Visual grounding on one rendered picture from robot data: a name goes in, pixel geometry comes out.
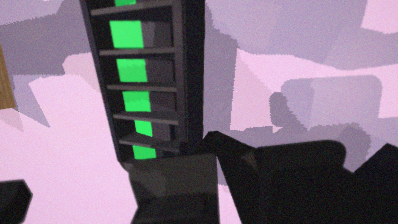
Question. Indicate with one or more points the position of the dark grey rounded unit with white label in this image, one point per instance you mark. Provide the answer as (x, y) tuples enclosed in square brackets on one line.
[(149, 60)]

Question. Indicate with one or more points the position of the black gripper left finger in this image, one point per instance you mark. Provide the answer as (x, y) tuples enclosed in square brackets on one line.
[(177, 175)]

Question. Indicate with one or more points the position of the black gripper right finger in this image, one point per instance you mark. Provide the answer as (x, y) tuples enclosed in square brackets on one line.
[(247, 170)]

